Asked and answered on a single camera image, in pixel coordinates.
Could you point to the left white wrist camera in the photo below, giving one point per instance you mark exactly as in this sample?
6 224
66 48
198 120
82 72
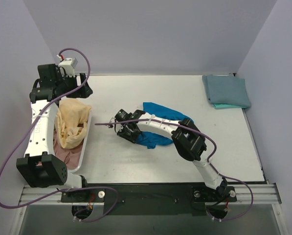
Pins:
68 65

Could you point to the folded grey-blue t shirt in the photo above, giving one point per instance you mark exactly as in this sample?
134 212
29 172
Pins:
226 90

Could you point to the pale yellow t shirt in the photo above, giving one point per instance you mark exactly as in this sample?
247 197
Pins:
71 122

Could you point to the folded teal t shirt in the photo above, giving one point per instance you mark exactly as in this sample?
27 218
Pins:
226 106

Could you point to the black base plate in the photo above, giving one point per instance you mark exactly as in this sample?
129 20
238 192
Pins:
151 199

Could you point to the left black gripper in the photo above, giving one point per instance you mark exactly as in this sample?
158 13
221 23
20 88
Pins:
78 84

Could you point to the aluminium rail frame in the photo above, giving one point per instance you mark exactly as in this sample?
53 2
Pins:
262 194

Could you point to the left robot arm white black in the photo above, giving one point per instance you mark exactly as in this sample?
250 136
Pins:
45 170

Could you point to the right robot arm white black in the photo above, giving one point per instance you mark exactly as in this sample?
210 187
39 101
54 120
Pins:
186 137

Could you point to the dusty pink t shirt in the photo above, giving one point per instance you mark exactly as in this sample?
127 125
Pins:
49 144

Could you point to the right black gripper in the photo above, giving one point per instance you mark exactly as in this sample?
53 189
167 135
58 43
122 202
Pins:
125 130

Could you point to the white perforated plastic basket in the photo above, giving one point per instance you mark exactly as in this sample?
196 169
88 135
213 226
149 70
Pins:
76 158

